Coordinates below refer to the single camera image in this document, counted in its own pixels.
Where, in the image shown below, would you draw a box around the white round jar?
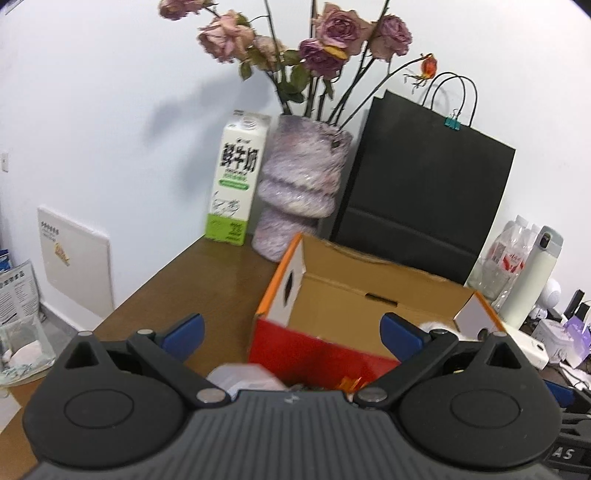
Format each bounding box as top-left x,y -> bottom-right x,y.
206,363 -> 287,399

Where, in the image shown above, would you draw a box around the orange cardboard box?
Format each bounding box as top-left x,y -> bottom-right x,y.
249,234 -> 503,393

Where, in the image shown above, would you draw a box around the clear water bottle pack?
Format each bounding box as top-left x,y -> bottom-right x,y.
467,215 -> 541,311

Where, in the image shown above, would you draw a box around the white charger box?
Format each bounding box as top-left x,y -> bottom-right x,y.
501,322 -> 549,370

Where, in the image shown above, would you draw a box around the white thermos bottle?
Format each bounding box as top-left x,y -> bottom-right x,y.
499,226 -> 564,329

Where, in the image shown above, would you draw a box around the white round figurine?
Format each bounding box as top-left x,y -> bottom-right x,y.
529,278 -> 562,320

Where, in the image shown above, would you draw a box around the black paper bag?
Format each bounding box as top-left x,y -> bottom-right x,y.
329,72 -> 515,284

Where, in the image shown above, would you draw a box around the white green milk carton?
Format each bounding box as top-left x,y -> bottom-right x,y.
205,110 -> 271,246

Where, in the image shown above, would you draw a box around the blue white magazines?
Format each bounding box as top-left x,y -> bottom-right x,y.
0,249 -> 40,325

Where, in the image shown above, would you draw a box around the purple textured vase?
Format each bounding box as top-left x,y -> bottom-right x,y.
252,115 -> 353,262

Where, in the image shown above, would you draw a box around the teal binder clip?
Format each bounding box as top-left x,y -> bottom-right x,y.
444,109 -> 462,131

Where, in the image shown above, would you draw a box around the dried rose bouquet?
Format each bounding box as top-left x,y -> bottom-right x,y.
157,0 -> 438,129

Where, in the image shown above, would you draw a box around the white wall panel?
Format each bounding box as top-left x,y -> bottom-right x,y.
37,206 -> 114,318

